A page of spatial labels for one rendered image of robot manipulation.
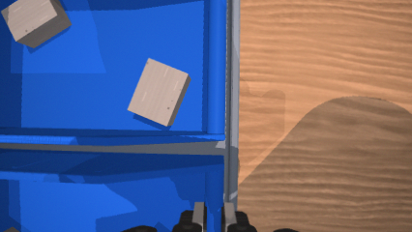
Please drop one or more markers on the beige rectangular block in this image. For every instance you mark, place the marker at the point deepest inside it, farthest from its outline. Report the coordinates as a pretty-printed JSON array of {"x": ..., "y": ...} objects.
[{"x": 159, "y": 92}]

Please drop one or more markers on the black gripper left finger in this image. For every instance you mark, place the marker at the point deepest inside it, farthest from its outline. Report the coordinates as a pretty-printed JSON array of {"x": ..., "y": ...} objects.
[{"x": 194, "y": 221}]

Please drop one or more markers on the blue plastic bin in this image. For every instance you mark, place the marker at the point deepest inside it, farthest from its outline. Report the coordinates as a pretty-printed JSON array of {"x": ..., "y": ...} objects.
[
  {"x": 76, "y": 87},
  {"x": 136, "y": 197}
]

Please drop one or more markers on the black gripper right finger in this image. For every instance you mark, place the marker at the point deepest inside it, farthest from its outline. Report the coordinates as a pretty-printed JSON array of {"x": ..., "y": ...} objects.
[{"x": 229, "y": 223}]

